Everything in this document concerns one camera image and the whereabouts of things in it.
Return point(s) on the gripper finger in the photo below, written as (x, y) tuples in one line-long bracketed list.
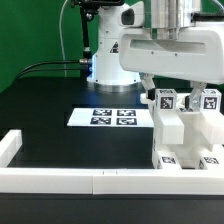
[(192, 101), (148, 84)]

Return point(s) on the white chair seat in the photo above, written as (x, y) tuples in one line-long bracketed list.
[(188, 152)]

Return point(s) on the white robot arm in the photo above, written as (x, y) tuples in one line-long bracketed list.
[(107, 72)]

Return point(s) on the white chair back piece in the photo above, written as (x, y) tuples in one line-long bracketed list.
[(171, 127)]

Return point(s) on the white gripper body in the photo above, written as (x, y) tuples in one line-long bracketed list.
[(174, 40)]

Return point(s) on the white marker tag sheet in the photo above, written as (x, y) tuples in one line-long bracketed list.
[(109, 117)]

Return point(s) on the white U-shaped fence wall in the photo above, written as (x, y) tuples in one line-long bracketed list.
[(101, 181)]

